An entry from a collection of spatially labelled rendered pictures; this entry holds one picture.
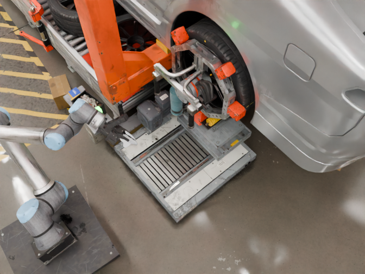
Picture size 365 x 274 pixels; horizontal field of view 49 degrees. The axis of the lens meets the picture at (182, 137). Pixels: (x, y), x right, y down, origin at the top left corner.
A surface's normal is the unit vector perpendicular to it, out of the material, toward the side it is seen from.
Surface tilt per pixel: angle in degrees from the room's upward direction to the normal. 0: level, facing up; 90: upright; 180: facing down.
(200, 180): 0
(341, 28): 22
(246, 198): 0
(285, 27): 80
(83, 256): 0
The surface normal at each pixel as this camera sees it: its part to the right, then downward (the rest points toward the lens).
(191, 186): 0.00, -0.51
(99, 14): 0.65, 0.66
